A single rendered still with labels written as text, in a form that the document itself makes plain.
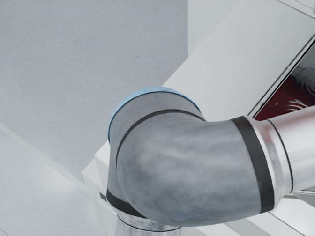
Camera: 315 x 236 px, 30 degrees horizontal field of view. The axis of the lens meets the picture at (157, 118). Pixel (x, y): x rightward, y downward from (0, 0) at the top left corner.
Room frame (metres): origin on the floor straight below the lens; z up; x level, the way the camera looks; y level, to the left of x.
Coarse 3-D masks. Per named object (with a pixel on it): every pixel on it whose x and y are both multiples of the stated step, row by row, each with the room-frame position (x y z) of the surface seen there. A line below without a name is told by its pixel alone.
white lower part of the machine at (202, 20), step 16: (192, 0) 1.13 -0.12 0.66; (208, 0) 1.10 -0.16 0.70; (224, 0) 1.06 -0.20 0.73; (240, 0) 1.03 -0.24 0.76; (192, 16) 1.13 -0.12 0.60; (208, 16) 1.10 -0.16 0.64; (224, 16) 1.06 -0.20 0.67; (192, 32) 1.13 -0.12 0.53; (208, 32) 1.09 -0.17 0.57; (192, 48) 1.13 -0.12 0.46
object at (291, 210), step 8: (280, 200) 0.43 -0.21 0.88; (288, 200) 0.42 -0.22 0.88; (296, 200) 0.42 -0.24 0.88; (280, 208) 0.41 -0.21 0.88; (288, 208) 0.41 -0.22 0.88; (296, 208) 0.41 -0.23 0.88; (304, 208) 0.41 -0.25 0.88; (312, 208) 0.41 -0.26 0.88; (280, 216) 0.40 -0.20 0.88; (288, 216) 0.39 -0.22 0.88; (296, 216) 0.39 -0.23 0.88; (304, 216) 0.39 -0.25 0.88; (312, 216) 0.39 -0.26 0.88; (288, 224) 0.38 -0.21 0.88; (296, 224) 0.38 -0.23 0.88; (304, 224) 0.38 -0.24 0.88; (312, 224) 0.38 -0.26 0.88; (304, 232) 0.36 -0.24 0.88; (312, 232) 0.36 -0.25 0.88
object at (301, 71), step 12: (312, 48) 0.75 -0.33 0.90; (312, 60) 0.72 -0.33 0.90; (300, 72) 0.69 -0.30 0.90; (312, 72) 0.69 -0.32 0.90; (288, 84) 0.66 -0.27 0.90; (300, 84) 0.66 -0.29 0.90; (312, 84) 0.66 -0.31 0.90; (276, 96) 0.64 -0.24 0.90; (288, 96) 0.64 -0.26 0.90; (300, 96) 0.63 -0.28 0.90; (312, 96) 0.63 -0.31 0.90; (264, 108) 0.61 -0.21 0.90; (276, 108) 0.61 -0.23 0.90; (288, 108) 0.61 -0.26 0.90; (300, 108) 0.61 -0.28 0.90
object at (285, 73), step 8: (312, 40) 0.77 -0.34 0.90; (304, 48) 0.75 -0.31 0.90; (296, 56) 0.73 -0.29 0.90; (296, 64) 0.71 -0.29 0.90; (288, 72) 0.69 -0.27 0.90; (280, 80) 0.67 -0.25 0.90; (272, 88) 0.66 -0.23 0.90; (264, 96) 0.64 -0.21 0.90; (256, 104) 0.62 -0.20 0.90; (264, 104) 0.62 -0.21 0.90; (256, 112) 0.60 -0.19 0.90
